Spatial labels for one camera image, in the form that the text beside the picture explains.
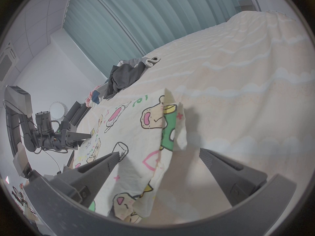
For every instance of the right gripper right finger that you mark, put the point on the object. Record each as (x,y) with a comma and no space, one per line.
(233,178)

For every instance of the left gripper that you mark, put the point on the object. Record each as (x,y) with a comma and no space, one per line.
(64,141)

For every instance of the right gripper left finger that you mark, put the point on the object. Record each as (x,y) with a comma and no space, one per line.
(86,181)

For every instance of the white printed pyjama top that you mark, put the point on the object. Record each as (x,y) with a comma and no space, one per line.
(137,141)

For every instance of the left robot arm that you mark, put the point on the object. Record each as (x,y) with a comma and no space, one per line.
(19,99)

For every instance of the white and blue sweater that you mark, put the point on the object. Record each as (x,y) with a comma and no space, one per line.
(95,97)

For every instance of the pink garment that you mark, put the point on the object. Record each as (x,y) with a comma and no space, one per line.
(89,95)

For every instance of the black garment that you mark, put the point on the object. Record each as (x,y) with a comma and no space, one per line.
(125,76)

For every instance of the grey and white garment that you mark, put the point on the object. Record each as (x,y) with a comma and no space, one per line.
(134,61)

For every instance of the bed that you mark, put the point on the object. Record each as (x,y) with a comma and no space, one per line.
(246,82)

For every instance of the blue-green curtain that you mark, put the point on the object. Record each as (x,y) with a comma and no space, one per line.
(93,38)
(167,11)

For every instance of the ceiling air conditioner unit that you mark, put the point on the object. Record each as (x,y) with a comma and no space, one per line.
(7,63)

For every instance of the grey bedside table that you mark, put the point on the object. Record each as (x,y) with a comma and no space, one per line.
(246,4)

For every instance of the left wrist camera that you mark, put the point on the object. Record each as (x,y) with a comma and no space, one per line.
(66,126)

